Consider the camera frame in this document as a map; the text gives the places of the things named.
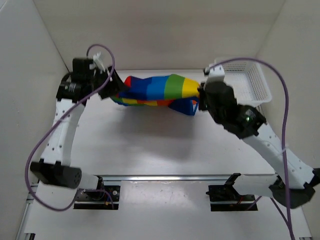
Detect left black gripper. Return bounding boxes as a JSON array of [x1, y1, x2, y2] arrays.
[[87, 65, 129, 100]]

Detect rainbow striped shorts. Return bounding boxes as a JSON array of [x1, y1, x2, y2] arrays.
[[111, 74, 200, 116]]

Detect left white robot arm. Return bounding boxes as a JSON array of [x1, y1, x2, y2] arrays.
[[30, 54, 127, 200]]

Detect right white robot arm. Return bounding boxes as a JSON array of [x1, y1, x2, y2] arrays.
[[198, 81, 320, 209]]

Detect white perforated plastic basket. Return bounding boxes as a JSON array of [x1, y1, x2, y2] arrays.
[[222, 60, 272, 107]]

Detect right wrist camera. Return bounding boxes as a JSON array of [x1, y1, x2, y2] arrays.
[[203, 64, 225, 83]]

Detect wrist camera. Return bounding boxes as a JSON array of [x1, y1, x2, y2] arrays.
[[203, 64, 225, 83], [89, 52, 114, 76]]

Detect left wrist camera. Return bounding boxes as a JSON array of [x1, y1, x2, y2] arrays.
[[89, 52, 114, 76]]

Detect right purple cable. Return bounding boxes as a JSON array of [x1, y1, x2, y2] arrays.
[[208, 57, 297, 240]]

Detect purple cable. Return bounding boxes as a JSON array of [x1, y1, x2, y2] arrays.
[[26, 44, 116, 212], [208, 57, 297, 240]]

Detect aluminium front rail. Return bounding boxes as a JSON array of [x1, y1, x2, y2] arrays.
[[99, 174, 236, 182]]

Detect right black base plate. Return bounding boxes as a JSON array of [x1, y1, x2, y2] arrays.
[[205, 184, 258, 212]]

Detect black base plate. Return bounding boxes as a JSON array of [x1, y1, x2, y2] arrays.
[[73, 184, 121, 211], [205, 184, 258, 212]]

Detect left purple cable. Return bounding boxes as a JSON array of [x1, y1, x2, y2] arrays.
[[26, 44, 116, 212]]

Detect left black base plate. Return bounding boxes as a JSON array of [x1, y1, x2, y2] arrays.
[[73, 184, 121, 211]]

